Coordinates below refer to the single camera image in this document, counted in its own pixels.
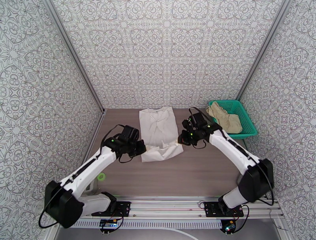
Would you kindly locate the green tape roll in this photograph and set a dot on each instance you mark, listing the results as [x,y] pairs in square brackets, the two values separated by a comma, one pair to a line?
[101,176]

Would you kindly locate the aluminium corner post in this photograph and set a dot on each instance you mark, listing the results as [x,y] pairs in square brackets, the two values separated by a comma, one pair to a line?
[261,51]
[74,54]

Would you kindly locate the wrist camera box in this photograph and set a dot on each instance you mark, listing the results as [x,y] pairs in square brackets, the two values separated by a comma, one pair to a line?
[129,132]
[197,118]

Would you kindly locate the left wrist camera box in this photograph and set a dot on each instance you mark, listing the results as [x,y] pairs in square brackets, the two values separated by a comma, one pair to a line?
[129,132]

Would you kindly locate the aluminium mounting rail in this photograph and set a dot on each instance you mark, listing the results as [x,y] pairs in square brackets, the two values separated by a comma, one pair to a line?
[167,204]

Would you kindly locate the beige elastic-waist shorts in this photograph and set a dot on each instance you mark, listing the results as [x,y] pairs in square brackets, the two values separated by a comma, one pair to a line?
[228,119]

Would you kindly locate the white t-shirt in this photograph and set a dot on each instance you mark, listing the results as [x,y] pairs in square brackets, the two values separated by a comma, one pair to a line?
[158,130]

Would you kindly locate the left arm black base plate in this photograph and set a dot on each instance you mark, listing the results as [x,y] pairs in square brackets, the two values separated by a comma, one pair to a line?
[123,208]

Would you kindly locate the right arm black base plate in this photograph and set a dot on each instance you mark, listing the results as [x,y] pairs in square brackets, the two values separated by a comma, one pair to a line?
[212,209]

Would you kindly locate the grey small box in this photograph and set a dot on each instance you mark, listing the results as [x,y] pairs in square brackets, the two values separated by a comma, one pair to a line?
[91,188]

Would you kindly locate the green plastic laundry basket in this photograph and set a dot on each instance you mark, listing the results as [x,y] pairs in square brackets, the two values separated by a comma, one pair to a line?
[246,118]

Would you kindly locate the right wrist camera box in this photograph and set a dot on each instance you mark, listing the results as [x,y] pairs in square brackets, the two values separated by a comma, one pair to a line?
[197,118]

